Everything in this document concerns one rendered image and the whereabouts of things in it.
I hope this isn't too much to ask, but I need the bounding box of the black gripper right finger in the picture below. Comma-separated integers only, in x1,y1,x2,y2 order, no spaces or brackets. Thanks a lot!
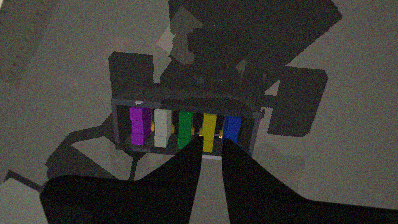
222,138,398,224

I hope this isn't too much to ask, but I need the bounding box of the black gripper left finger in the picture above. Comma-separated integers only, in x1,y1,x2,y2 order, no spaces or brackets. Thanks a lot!
39,136,204,224

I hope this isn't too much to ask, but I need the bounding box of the green fuse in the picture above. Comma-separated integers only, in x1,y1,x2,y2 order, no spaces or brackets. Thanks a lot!
177,111,193,149

